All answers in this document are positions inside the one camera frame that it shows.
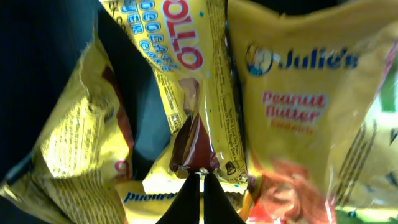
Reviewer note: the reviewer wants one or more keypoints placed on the yellow chocolate snack packet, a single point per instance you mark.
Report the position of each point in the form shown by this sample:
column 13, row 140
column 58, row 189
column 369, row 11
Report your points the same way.
column 184, row 42

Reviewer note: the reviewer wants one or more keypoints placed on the yellow peanut butter snack packet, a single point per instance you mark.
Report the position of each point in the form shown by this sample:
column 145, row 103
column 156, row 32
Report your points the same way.
column 307, row 84

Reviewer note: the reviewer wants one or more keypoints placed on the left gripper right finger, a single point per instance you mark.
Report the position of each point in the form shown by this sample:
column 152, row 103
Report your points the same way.
column 217, row 208

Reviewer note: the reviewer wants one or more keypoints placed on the dark green box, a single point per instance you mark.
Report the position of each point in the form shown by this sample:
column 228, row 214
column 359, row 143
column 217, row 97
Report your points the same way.
column 43, row 67

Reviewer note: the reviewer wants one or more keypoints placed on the orange Lemond snack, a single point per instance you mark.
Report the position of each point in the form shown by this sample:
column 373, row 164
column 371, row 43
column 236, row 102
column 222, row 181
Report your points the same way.
column 141, row 208

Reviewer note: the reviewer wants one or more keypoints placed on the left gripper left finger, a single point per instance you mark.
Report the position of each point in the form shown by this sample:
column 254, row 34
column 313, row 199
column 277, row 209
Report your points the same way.
column 185, row 209

